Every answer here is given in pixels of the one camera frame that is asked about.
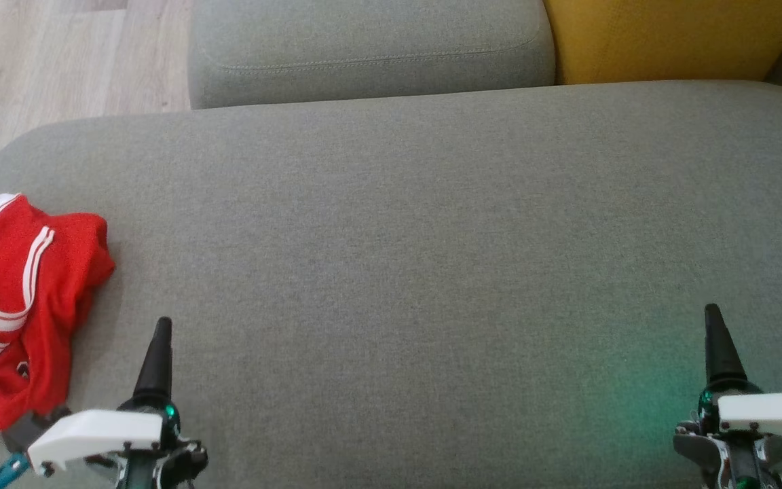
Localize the red white sports jersey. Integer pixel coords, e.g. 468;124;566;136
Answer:
0;193;117;354

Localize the yellow sofa backrest cushion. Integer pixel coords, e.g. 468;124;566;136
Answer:
543;0;782;86

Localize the grey sofa seat cushion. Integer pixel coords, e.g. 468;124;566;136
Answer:
187;0;557;111

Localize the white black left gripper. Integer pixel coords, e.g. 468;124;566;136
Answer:
28;317;208;489

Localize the black left cable teal plug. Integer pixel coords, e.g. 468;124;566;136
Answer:
0;453;31;489

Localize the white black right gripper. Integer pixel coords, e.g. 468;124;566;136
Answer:
673;304;782;489

